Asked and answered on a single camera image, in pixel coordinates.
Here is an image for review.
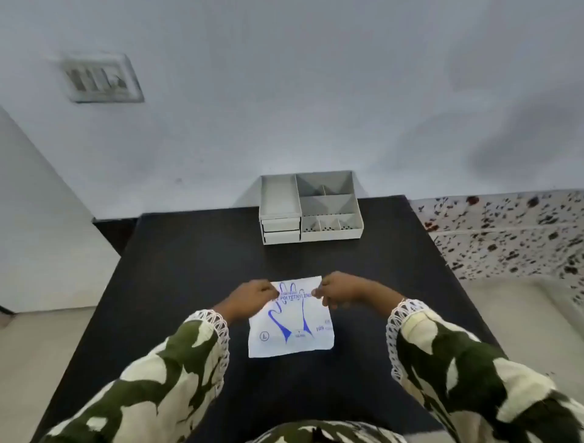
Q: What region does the person's right hand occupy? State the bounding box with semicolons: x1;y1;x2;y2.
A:
312;271;389;311

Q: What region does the person's left hand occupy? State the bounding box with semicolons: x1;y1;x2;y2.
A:
226;279;280;326

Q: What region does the white paper glove packet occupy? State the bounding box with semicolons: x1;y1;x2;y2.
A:
248;275;335;359

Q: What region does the white plastic desk organizer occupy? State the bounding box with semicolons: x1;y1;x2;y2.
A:
259;170;365;246

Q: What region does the person's right forearm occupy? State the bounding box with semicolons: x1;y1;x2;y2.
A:
382;285;584;443

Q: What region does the person's left forearm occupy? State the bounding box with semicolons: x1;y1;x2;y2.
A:
40;291;231;443

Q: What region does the camouflage patterned garment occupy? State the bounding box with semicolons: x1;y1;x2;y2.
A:
254;419;408;443

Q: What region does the white wall switch plate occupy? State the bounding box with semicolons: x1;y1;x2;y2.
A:
59;52;145;104

